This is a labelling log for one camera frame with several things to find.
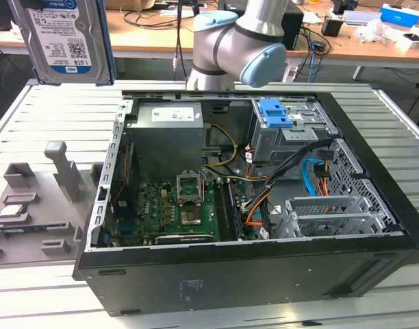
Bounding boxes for hard disk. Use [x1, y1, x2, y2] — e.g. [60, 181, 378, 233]
[7, 0, 116, 86]

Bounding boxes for blue empty disk carrier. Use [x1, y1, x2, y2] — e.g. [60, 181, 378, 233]
[258, 98, 296, 130]

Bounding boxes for grey metal disk bay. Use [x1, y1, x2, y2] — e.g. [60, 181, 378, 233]
[273, 195, 385, 240]

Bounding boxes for wooden desk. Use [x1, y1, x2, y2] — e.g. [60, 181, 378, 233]
[0, 0, 419, 60]

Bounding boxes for grey power supply unit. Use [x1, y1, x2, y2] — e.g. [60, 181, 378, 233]
[126, 103, 209, 176]

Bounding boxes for grey parts rack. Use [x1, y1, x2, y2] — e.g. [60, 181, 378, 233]
[0, 141, 105, 265]

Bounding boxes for silver CPU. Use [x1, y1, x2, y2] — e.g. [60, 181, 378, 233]
[0, 204, 28, 221]

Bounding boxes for green motherboard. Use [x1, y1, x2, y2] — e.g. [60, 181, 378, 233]
[110, 171, 253, 246]

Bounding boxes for metal socket cover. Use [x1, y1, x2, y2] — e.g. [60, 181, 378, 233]
[175, 169, 206, 207]

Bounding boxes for black desktop tower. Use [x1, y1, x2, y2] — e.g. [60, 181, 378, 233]
[279, 2, 305, 51]

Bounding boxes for CPU socket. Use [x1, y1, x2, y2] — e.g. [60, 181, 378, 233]
[179, 204, 204, 228]

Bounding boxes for grey metal drive cage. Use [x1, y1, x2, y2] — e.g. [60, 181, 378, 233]
[249, 98, 338, 173]

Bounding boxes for black graphics card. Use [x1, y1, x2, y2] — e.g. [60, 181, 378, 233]
[153, 233, 216, 245]

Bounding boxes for RAM stick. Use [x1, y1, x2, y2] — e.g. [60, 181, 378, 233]
[225, 179, 245, 240]
[212, 179, 238, 241]

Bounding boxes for small black box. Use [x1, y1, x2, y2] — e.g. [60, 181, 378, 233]
[320, 16, 344, 38]

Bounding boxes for silver flat box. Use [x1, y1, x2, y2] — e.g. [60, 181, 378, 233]
[342, 10, 381, 26]

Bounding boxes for black open PC case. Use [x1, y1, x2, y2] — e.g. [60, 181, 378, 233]
[71, 89, 419, 318]

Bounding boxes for clear plastic bag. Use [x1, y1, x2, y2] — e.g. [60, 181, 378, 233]
[353, 18, 403, 45]

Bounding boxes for blue cardboard box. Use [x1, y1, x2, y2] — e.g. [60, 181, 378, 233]
[379, 3, 419, 24]

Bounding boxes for black hanging cable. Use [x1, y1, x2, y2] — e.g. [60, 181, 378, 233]
[173, 0, 183, 71]

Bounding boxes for yellow power wires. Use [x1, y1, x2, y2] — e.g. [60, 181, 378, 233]
[201, 123, 239, 169]

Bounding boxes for black sleeved wire bundle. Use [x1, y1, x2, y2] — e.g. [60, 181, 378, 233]
[259, 136, 334, 193]

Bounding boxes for blue data wire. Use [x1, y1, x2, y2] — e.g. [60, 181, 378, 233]
[302, 156, 320, 197]

